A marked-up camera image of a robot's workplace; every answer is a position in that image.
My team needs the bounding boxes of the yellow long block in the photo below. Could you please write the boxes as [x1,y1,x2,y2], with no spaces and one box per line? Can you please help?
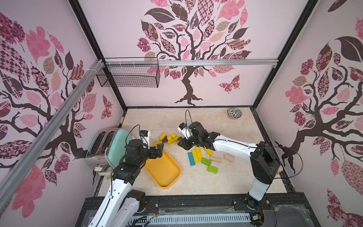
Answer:
[192,150,199,163]

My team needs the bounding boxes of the yellow rectangular block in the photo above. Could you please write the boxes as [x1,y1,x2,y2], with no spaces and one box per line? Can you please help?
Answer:
[159,133,167,141]

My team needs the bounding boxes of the yellow cube block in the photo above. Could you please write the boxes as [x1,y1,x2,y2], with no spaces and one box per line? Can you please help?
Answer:
[167,137,179,145]

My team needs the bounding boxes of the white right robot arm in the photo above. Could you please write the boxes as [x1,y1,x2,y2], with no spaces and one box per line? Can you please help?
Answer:
[177,122,281,202]

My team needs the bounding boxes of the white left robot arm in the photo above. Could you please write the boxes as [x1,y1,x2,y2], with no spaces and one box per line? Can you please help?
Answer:
[89,139,164,227]

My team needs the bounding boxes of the yellow flat block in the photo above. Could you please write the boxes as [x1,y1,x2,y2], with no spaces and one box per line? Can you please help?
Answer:
[154,141,163,147]

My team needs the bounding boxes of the green block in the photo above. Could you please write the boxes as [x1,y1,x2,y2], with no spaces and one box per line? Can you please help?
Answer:
[208,166,218,174]
[200,158,211,166]

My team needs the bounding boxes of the teal long block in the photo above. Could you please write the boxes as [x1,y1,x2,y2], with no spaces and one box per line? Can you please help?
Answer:
[188,152,195,166]

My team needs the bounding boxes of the beige cylinder block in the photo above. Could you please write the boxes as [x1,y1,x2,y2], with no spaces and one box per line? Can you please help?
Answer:
[209,156,222,163]

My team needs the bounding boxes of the green block lower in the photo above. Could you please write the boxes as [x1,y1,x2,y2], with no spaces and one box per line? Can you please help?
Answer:
[208,166,218,174]

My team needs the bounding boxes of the mint green toaster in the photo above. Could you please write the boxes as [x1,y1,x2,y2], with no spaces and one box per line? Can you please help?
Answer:
[86,128,134,170]

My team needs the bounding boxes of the yellow plastic tray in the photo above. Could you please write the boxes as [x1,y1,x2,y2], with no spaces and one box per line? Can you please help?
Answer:
[144,150,182,189]

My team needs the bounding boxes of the beige wooden block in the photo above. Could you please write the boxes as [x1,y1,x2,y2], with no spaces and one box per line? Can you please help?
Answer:
[224,153,234,163]

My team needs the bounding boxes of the patterned ceramic bowl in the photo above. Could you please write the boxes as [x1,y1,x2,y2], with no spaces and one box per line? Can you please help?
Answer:
[227,107,243,120]

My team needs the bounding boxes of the white cable duct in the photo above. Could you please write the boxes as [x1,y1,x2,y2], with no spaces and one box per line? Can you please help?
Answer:
[128,213,251,226]

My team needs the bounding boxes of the black wire basket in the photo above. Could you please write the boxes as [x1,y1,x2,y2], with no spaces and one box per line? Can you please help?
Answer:
[97,57,161,88]

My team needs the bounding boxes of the aluminium frame rail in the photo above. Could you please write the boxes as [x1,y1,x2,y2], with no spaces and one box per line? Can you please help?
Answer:
[1,60,103,209]

